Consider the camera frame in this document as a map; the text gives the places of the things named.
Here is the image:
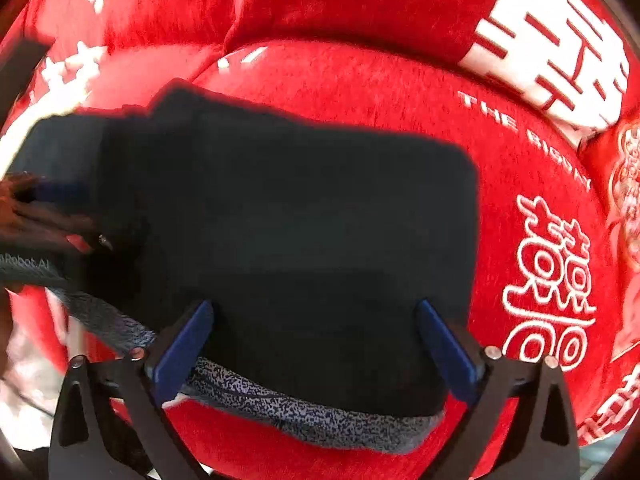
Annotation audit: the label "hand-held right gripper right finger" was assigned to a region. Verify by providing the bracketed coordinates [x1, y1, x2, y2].
[417, 299, 581, 480]

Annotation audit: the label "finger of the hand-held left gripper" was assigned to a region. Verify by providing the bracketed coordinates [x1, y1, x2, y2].
[0, 172, 113, 257]

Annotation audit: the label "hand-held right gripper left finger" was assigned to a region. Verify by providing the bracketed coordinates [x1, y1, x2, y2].
[48, 300, 216, 480]

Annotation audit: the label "black pants with grey-blue trim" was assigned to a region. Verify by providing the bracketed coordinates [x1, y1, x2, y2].
[7, 85, 481, 453]

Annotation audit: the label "red pillow with gold emblem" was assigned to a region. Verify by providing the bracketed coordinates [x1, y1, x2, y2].
[582, 115, 640, 376]

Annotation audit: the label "red printed blanket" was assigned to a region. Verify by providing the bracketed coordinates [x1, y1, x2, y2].
[0, 0, 640, 480]

